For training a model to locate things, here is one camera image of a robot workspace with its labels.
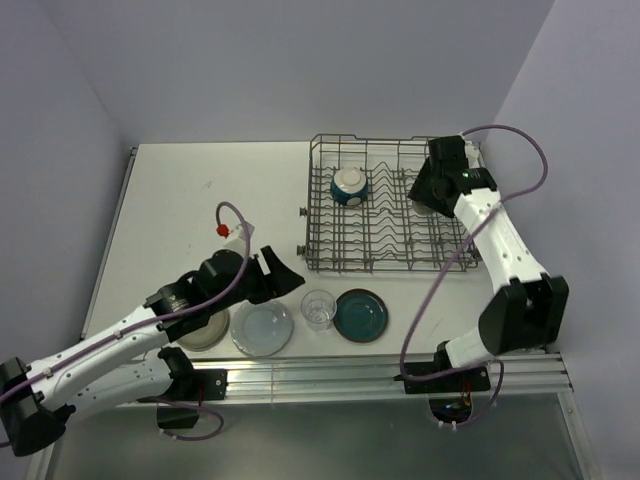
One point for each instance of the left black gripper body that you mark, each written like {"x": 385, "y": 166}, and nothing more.
{"x": 249, "y": 288}

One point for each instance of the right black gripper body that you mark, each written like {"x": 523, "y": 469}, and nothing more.
{"x": 424, "y": 190}

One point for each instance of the clear glass tumbler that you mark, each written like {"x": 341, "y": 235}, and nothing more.
{"x": 318, "y": 308}

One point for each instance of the teal white ceramic bowl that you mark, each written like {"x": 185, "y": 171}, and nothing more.
{"x": 349, "y": 187}

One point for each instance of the olive ceramic mug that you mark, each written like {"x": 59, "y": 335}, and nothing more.
{"x": 422, "y": 209}

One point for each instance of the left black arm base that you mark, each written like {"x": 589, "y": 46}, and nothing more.
{"x": 177, "y": 414}

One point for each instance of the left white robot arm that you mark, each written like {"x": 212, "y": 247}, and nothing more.
{"x": 137, "y": 357}

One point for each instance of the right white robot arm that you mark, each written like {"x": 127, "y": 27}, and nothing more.
{"x": 528, "y": 304}

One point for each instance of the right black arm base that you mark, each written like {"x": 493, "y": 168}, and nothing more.
{"x": 431, "y": 378}

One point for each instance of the beige ceramic plate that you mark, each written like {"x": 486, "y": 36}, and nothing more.
{"x": 208, "y": 336}

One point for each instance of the teal ceramic plate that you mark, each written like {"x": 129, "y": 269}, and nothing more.
{"x": 361, "y": 317}

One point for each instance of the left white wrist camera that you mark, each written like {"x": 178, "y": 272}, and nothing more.
{"x": 235, "y": 239}

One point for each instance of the grey wire dish rack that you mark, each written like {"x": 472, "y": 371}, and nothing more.
{"x": 384, "y": 233}

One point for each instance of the aluminium mounting rail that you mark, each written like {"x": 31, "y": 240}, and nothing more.
{"x": 314, "y": 380}

